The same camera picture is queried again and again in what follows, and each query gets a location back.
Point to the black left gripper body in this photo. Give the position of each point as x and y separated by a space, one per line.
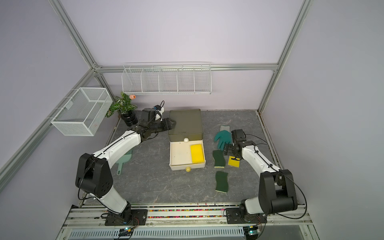
164 126

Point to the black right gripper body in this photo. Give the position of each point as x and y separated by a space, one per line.
228 147

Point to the green yellow sponge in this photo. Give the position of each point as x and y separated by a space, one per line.
222 185

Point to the olive three-drawer storage box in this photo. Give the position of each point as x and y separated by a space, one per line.
188 125

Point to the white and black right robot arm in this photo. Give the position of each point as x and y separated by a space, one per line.
277 191

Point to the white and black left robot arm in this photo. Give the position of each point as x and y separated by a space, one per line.
94 175

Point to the green rubber glove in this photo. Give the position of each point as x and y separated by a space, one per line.
223 137

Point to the potted green plant black pot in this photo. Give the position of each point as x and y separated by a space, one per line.
125 108

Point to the light green dustpan brush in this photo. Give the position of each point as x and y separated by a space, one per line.
124 159

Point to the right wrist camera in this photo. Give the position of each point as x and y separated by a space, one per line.
238 136

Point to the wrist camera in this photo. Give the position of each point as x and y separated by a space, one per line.
159 110
238 136

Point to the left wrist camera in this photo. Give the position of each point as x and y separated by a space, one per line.
159 110

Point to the long white wire shelf basket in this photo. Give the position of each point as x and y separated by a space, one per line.
167 78

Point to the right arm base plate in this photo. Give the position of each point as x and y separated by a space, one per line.
234 216

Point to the white wire cube basket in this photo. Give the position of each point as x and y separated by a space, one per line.
83 113

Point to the white slotted cable duct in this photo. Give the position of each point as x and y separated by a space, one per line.
158 233

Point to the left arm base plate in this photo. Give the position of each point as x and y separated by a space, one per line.
133 217

